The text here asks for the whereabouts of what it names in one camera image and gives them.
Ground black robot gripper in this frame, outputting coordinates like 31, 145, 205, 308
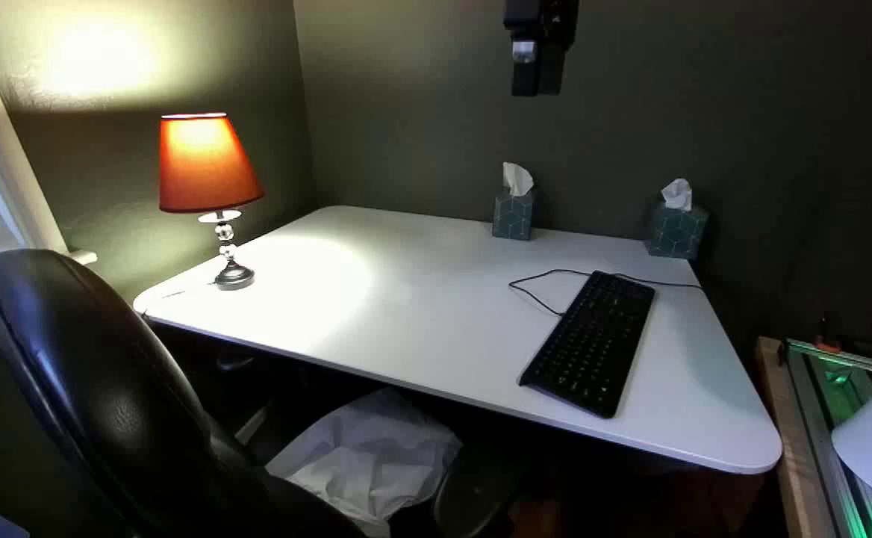
500, 0, 581, 97

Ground black computer keyboard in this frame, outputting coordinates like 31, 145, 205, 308
517, 269, 660, 422

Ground teal tissue box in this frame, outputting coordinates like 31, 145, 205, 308
641, 177, 709, 266
490, 159, 539, 244

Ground orange shade table lamp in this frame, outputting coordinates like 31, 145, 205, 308
154, 109, 267, 293

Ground white plastic bag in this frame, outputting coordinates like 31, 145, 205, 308
263, 386, 466, 538

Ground dark round waste bin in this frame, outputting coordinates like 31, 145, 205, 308
430, 458, 523, 538

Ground wooden plank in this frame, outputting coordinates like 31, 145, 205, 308
753, 334, 838, 538

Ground black leather office chair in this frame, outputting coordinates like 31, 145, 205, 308
0, 244, 364, 538

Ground black keyboard cable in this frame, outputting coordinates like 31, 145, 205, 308
503, 262, 705, 320

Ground metal rail with green light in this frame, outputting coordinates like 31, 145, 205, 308
783, 334, 872, 538

